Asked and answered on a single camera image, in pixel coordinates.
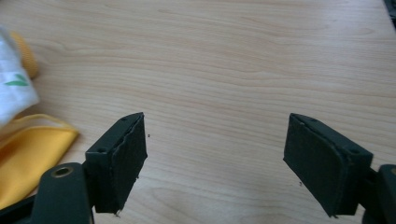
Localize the yellow garment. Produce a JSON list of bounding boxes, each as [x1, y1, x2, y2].
[[0, 31, 79, 210]]

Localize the white packet with green leaf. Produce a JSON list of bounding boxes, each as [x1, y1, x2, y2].
[[0, 25, 40, 127]]

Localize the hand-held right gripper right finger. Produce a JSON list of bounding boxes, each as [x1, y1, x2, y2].
[[282, 112, 375, 218]]

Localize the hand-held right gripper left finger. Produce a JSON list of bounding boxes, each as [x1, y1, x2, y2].
[[84, 112, 149, 216]]

